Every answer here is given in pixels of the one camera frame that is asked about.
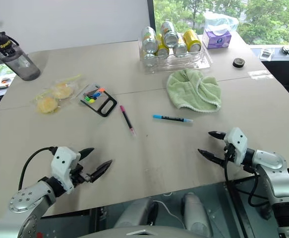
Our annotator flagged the grey sports water bottle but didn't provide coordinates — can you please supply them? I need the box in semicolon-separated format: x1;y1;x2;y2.
0;31;41;81

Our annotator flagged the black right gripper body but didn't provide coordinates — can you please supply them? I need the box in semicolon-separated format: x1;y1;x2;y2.
223;142;236;163

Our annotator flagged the clear plastic can rack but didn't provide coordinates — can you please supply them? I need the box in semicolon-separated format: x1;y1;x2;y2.
139;44;213;75

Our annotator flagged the green towel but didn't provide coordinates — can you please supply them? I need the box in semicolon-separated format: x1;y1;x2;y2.
166;68;222;113

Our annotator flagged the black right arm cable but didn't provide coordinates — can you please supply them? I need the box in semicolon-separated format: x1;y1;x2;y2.
223;148;270;208

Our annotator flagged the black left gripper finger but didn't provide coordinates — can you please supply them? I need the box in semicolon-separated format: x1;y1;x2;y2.
79;147;95;161
89;159;114;183

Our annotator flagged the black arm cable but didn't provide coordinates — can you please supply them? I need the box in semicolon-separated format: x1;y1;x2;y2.
223;148;270;208
18;146;58;192

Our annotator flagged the silver rounded robot leg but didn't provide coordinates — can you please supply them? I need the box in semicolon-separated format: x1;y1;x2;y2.
182;192;212;238
114;197;159;228

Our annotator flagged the pink marker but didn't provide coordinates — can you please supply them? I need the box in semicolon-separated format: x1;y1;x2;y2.
119;105;137;137

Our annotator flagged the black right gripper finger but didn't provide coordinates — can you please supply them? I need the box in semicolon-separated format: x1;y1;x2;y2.
208;130;227;141
197;148;227;168

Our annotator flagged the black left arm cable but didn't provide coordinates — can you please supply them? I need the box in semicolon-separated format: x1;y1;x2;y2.
18;146;58;192

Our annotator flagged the blue marker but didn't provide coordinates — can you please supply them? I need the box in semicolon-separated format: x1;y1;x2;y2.
152;114;194;124

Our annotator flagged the clear plastic pastry bag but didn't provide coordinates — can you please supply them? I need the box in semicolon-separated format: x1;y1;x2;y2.
32;73;83;116

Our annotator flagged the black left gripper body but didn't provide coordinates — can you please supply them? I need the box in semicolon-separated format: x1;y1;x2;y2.
70;161;92;186

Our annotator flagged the grey robot torso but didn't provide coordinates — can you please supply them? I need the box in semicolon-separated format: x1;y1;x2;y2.
91;224;186;238

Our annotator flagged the purple tissue box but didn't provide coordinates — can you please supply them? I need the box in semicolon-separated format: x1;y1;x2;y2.
202;27;232;50

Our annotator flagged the black tape roll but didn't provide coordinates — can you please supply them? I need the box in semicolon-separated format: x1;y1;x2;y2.
232;57;246;68

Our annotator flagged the yellow drink can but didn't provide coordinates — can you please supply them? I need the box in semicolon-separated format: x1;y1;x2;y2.
182;29;203;53
155;33;170;57

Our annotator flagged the yellow round pastry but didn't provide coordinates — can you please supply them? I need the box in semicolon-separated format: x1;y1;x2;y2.
36;96;58;114
52;83;74;100

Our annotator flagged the thin white cable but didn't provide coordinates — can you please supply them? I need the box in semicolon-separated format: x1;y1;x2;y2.
152;191;185;227

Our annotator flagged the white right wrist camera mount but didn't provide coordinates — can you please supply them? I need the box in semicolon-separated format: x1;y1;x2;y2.
224;127;248;166

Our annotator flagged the white orange object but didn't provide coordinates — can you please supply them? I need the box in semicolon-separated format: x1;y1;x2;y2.
0;76;11;90

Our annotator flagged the black marker pack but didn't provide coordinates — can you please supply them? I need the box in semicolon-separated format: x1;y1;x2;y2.
79;83;118;118

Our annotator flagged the dark window post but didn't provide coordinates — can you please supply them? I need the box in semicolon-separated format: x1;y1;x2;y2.
146;0;156;31

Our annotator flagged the white small device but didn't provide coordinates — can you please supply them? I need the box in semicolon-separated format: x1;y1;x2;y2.
260;48;274;60

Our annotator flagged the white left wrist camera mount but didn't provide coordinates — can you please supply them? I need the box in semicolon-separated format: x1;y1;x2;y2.
50;146;81;195

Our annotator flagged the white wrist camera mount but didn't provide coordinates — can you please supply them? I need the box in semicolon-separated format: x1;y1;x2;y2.
50;146;81;195
224;127;248;166

